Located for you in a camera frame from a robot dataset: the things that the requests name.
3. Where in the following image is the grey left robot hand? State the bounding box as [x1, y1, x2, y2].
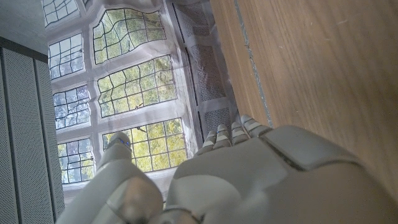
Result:
[55, 114, 398, 224]

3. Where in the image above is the grey tape outline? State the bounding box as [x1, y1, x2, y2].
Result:
[233, 0, 274, 128]

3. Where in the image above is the printed window backdrop cloth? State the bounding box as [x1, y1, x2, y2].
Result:
[40, 0, 240, 200]

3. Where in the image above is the white square pillar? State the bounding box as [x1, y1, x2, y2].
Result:
[0, 0, 48, 54]

